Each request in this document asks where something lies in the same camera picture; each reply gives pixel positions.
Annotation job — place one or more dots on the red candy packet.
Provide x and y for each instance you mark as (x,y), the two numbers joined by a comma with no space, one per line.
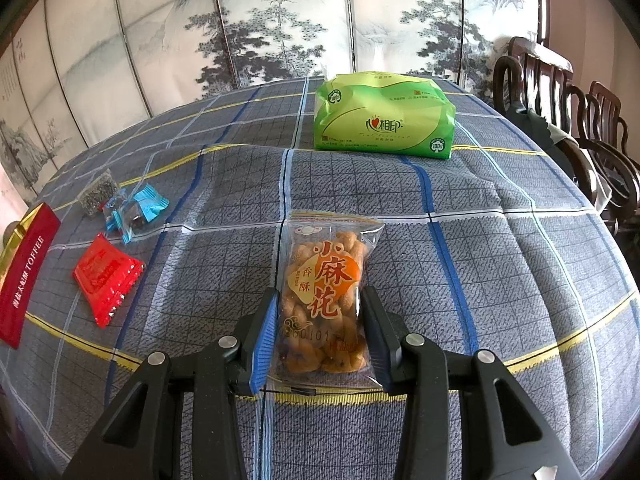
(102,272)

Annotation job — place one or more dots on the green tissue pack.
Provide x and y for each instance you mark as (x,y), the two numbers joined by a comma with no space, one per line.
(385,115)

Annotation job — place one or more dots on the dark cloth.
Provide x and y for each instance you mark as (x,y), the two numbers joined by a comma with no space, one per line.
(535,125)

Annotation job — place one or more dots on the painted folding screen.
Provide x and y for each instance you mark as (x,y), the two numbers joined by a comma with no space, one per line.
(150,35)

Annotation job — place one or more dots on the red and gold tin box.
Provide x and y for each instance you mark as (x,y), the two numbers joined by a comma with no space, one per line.
(25,280)

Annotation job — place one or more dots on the dark wooden chair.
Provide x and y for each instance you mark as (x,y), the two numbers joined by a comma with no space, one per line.
(540,70)
(607,105)

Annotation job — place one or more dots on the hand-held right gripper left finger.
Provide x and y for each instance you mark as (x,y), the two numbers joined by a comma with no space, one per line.
(265,340)

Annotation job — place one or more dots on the clear tea leaf packet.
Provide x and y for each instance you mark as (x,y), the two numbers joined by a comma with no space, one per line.
(97,195)

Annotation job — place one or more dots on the fried twist snack bag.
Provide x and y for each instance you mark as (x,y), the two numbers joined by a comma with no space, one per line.
(320,280)

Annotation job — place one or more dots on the white cloth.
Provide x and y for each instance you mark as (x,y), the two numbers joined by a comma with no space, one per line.
(556,132)

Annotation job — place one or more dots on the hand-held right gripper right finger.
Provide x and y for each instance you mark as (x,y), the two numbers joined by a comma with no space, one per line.
(382,350)

